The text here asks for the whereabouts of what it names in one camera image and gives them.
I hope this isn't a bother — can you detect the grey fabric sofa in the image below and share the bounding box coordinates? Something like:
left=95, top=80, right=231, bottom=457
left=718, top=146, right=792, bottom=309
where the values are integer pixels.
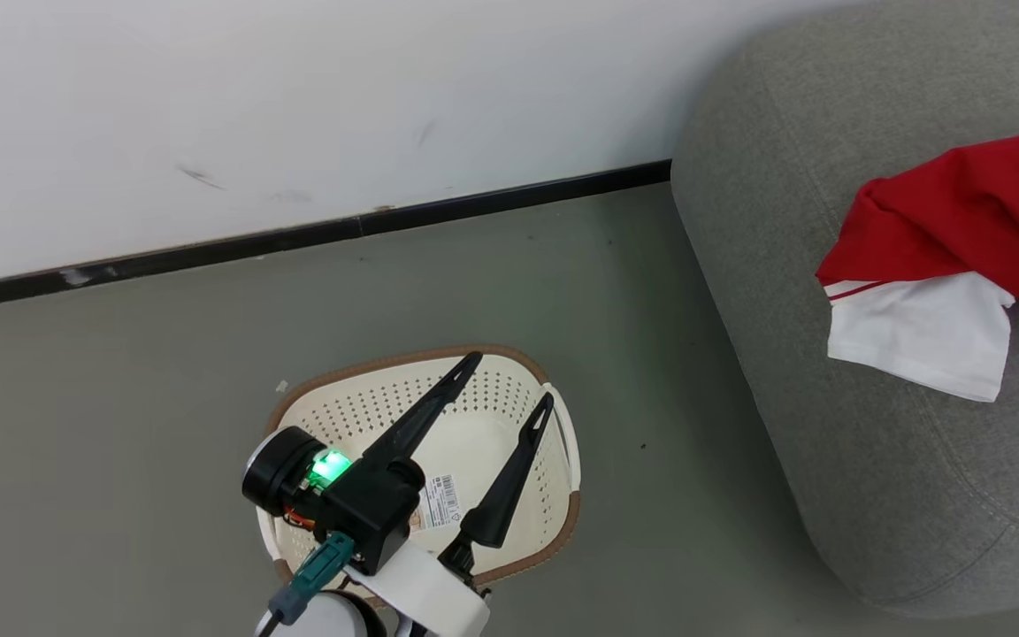
left=670, top=0, right=1019, bottom=620

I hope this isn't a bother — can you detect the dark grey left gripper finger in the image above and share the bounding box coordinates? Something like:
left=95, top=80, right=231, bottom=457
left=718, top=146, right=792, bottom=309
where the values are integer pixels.
left=437, top=394, right=556, bottom=583
left=361, top=352, right=484, bottom=471

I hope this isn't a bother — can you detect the cream perforated laundry basket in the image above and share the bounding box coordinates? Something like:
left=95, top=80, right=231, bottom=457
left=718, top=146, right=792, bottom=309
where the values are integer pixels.
left=257, top=345, right=581, bottom=611

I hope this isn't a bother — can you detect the white barcode sticker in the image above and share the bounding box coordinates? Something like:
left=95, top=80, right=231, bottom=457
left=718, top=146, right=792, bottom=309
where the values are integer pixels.
left=410, top=474, right=463, bottom=532

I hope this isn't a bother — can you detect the teal plug camera cable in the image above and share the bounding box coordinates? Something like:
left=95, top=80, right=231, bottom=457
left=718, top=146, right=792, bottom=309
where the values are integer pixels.
left=260, top=531, right=356, bottom=637

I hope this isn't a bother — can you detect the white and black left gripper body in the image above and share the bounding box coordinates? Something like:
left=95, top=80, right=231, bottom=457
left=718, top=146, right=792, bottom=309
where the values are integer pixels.
left=241, top=426, right=492, bottom=637

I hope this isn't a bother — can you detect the black skirting board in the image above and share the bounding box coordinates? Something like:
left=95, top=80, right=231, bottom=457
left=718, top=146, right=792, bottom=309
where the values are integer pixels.
left=0, top=159, right=672, bottom=312

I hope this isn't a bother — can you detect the red and white garment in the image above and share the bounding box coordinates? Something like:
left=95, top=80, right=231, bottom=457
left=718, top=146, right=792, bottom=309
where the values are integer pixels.
left=816, top=130, right=1019, bottom=403

